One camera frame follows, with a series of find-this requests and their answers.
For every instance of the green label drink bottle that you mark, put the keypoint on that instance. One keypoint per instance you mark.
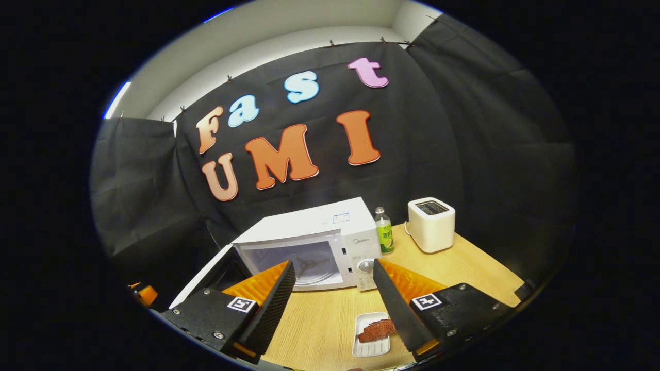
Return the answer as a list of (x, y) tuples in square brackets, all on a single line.
[(384, 239)]

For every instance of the brown meat piece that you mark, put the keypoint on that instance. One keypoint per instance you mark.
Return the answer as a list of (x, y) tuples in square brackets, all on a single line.
[(374, 331)]

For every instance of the black backdrop cloth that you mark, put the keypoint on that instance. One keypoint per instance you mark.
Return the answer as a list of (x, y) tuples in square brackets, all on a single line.
[(438, 154)]

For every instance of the white plastic tray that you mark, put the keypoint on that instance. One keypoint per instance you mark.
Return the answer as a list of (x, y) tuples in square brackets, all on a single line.
[(368, 349)]

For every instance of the white microwave oven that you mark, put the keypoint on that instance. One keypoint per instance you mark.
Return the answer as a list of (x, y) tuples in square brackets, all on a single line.
[(309, 226)]

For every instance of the white toaster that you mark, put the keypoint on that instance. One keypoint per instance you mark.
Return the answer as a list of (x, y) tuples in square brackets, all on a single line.
[(430, 232)]

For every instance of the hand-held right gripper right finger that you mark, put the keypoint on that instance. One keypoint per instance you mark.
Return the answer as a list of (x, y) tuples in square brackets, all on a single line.
[(399, 314)]

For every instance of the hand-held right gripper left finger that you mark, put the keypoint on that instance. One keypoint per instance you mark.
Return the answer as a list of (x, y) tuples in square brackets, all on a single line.
[(270, 314)]

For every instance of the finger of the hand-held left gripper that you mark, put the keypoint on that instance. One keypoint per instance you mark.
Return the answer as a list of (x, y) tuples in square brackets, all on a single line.
[(148, 295)]

